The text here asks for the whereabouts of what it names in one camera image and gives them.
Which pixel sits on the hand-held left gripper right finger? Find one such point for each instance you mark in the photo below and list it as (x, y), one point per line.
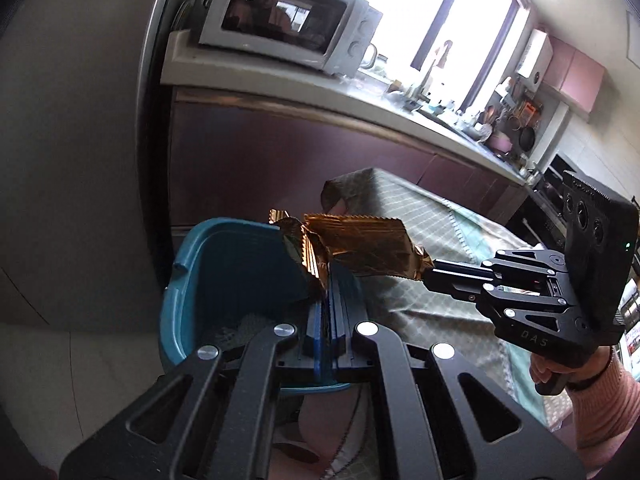
(342, 352)

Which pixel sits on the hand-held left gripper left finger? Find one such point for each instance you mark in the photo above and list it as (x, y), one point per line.
(316, 340)

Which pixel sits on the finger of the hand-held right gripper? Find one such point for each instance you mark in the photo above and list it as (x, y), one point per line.
(452, 290)
(460, 266)

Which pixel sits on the gold foil snack wrapper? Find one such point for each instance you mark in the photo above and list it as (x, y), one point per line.
(370, 250)

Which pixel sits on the blue plastic trash bin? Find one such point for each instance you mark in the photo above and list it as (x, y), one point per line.
(225, 270)

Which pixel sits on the person's right forearm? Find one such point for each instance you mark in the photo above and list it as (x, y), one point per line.
(610, 410)

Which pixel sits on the person's right hand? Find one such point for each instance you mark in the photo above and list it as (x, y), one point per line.
(544, 369)

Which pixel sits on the patterned tablecloth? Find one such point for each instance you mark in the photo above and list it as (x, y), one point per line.
(450, 220)

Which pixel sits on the black oven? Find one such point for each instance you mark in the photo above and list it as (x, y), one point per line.
(542, 200)

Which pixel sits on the crumpled silver wrapper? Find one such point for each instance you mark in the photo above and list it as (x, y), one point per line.
(235, 327)

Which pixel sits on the pink pot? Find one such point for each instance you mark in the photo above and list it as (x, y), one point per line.
(500, 144)

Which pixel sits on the black frying pan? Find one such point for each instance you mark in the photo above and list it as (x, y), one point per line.
(526, 139)

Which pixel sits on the maroon base cabinet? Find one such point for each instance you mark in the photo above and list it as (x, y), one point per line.
(300, 160)

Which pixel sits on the kitchen faucet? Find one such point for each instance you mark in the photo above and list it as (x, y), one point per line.
(429, 77)

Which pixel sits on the white water heater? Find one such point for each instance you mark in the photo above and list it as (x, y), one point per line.
(534, 57)

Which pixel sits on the glass kettle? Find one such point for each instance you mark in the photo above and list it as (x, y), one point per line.
(370, 57)

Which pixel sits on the grey kitchen countertop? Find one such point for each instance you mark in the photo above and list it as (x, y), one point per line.
(310, 90)

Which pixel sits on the white microwave oven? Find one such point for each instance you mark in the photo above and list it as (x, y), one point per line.
(345, 35)

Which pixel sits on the kitchen window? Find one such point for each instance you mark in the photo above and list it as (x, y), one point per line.
(400, 10)

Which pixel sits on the grey refrigerator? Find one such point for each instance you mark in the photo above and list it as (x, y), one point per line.
(75, 160)

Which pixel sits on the pink wall cabinet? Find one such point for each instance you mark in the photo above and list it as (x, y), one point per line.
(575, 72)

